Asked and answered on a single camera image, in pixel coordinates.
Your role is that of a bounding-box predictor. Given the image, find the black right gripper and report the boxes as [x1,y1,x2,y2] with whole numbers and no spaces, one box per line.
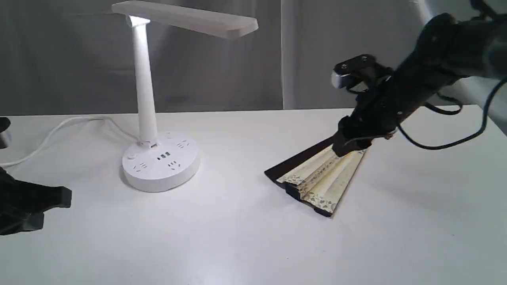
[332,75,426,157]

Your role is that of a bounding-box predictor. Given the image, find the folding paper fan maroon ribs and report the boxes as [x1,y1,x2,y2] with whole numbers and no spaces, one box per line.
[264,137,366,218]

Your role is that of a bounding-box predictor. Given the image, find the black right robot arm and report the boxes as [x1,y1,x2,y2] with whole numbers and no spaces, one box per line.
[332,13,506,157]

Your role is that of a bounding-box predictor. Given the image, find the white desk lamp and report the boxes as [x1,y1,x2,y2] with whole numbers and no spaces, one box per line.
[111,0,259,193]

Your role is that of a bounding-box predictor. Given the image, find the grey backdrop curtain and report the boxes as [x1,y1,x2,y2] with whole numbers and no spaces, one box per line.
[0,0,507,131]

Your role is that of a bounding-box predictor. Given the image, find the white power cable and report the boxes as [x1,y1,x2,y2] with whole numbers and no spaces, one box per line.
[0,116,137,167]

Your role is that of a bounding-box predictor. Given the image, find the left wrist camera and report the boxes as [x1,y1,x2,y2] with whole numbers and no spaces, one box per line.
[0,117,11,149]

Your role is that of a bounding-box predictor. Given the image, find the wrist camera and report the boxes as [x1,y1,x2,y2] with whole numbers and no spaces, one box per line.
[0,117,11,149]
[331,54,394,95]

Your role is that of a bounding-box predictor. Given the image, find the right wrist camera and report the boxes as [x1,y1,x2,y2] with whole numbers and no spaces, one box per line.
[331,54,394,95]

